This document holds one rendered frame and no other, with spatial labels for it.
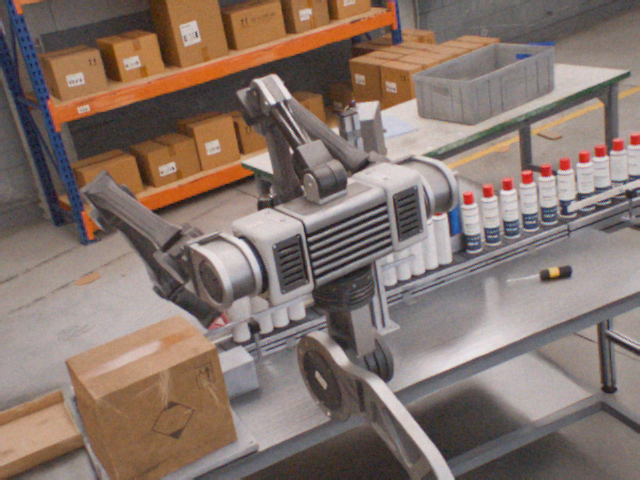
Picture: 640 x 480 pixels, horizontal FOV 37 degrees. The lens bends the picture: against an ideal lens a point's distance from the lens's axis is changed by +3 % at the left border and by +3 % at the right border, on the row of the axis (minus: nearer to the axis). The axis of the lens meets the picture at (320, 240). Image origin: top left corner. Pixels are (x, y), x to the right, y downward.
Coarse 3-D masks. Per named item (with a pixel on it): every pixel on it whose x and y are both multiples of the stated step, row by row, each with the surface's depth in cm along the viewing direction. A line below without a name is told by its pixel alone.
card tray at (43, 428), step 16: (32, 400) 263; (48, 400) 265; (0, 416) 260; (16, 416) 262; (32, 416) 262; (48, 416) 261; (64, 416) 259; (0, 432) 258; (16, 432) 256; (32, 432) 255; (48, 432) 253; (64, 432) 252; (80, 432) 244; (0, 448) 251; (16, 448) 249; (32, 448) 248; (48, 448) 241; (64, 448) 243; (0, 464) 244; (16, 464) 239; (32, 464) 240
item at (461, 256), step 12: (540, 228) 308; (552, 228) 307; (504, 240) 304; (516, 240) 303; (456, 252) 302; (480, 252) 299; (456, 264) 294; (420, 276) 290; (384, 288) 287; (312, 312) 280; (324, 312) 278; (288, 324) 276; (300, 324) 274; (252, 336) 272; (264, 336) 271; (216, 348) 270; (228, 348) 268
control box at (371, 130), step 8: (360, 104) 263; (368, 104) 262; (376, 104) 260; (360, 112) 256; (368, 112) 254; (376, 112) 255; (360, 120) 249; (368, 120) 249; (376, 120) 253; (368, 128) 250; (376, 128) 252; (368, 136) 251; (376, 136) 251; (368, 144) 252; (376, 144) 251; (384, 144) 267; (368, 152) 253; (376, 152) 252; (384, 152) 265
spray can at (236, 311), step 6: (240, 300) 265; (234, 306) 265; (240, 306) 266; (228, 312) 267; (234, 312) 266; (240, 312) 266; (234, 318) 266; (240, 318) 267; (246, 324) 269; (234, 330) 268; (240, 330) 268; (246, 330) 269; (234, 336) 270; (240, 336) 269; (246, 336) 270; (240, 342) 270
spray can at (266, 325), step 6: (252, 300) 268; (258, 300) 267; (264, 300) 268; (252, 306) 269; (258, 306) 268; (264, 306) 269; (264, 318) 270; (270, 318) 272; (264, 324) 271; (270, 324) 272; (264, 330) 271; (270, 330) 272
